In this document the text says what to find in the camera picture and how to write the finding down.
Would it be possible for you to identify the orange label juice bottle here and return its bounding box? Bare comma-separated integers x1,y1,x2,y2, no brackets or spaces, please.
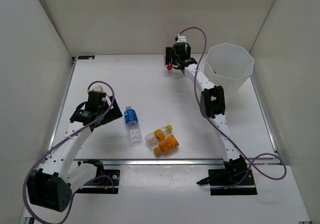
153,134,179,156

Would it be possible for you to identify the blue label water bottle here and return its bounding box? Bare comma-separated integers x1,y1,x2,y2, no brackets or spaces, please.
124,105,142,145

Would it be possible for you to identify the aluminium table edge rail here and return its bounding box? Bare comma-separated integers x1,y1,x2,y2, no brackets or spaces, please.
72,158,282,167

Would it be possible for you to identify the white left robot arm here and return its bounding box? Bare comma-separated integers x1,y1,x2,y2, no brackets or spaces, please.
26,90,122,212

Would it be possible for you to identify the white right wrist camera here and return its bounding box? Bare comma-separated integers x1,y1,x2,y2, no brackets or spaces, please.
174,34,187,43

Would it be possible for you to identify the white octagonal bin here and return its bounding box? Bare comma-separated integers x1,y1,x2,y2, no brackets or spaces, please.
204,43,255,102

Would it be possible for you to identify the clear bottle yellow cap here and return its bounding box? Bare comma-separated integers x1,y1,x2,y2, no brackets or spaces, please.
144,125,173,148

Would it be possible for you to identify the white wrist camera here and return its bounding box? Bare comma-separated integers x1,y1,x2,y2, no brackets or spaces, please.
174,34,187,43
87,85,104,93

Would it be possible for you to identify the small dark table sticker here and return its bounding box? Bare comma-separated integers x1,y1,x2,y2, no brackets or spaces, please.
77,55,95,60

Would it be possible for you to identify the red label coke bottle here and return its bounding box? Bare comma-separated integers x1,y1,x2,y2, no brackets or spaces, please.
164,55,173,71

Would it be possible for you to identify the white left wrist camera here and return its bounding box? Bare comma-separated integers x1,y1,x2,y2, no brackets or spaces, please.
87,85,104,93

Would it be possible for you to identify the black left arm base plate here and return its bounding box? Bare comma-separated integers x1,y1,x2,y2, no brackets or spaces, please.
76,159,121,194

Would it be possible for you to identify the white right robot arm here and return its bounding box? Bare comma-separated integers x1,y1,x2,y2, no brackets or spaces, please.
164,42,248,187

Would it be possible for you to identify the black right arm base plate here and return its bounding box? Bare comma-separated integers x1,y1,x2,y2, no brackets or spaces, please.
196,169,258,196

